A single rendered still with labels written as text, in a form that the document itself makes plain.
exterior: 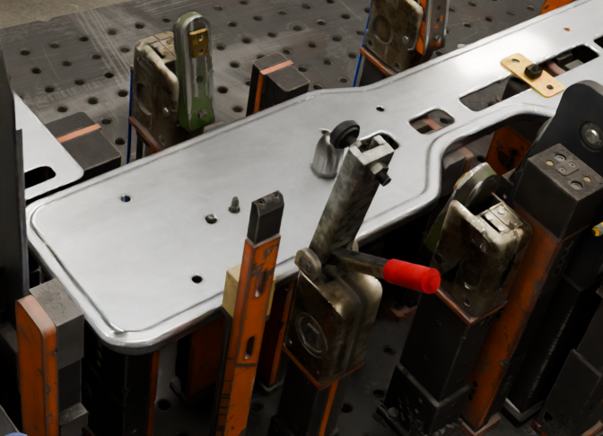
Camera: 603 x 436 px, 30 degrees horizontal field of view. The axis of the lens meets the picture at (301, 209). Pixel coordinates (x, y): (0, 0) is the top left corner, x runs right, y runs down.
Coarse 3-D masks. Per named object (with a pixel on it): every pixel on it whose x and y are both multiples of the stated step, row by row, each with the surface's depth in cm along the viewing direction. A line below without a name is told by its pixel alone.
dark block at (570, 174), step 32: (544, 160) 112; (576, 160) 113; (544, 192) 112; (576, 192) 110; (544, 224) 114; (576, 224) 113; (544, 256) 116; (512, 288) 122; (544, 288) 120; (512, 320) 124; (480, 352) 131; (512, 352) 127; (480, 384) 133; (480, 416) 135
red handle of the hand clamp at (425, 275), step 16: (336, 256) 104; (352, 256) 103; (368, 256) 102; (368, 272) 101; (384, 272) 99; (400, 272) 97; (416, 272) 95; (432, 272) 95; (416, 288) 96; (432, 288) 95
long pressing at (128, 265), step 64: (576, 0) 157; (448, 64) 142; (256, 128) 128; (320, 128) 129; (384, 128) 131; (448, 128) 132; (64, 192) 117; (128, 192) 118; (192, 192) 119; (256, 192) 120; (320, 192) 122; (384, 192) 123; (64, 256) 110; (128, 256) 111; (192, 256) 113; (128, 320) 106; (192, 320) 107
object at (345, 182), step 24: (336, 144) 97; (360, 144) 96; (384, 144) 96; (360, 168) 94; (384, 168) 95; (336, 192) 98; (360, 192) 98; (336, 216) 100; (360, 216) 102; (312, 240) 105; (336, 240) 103
